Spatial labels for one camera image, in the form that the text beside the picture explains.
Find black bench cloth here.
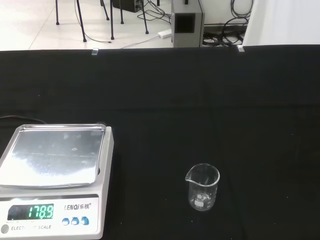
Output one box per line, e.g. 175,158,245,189
0,44,320,240

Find white power strip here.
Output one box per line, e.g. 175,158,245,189
157,28,174,39

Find grey metal box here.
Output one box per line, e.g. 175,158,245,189
170,0,206,49

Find black tripod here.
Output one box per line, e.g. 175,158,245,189
54,0,111,43
109,0,150,41

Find white electronic balance steel pan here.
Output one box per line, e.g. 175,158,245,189
0,123,115,240

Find black equipment box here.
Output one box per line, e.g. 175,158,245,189
112,0,141,14

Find white board panel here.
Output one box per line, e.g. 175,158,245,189
241,0,320,48

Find thin black floor cable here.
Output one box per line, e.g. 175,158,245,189
74,0,113,44

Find black cable bundle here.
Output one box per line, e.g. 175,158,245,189
201,0,254,47

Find black balance power cable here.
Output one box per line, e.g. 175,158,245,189
0,115,48,126

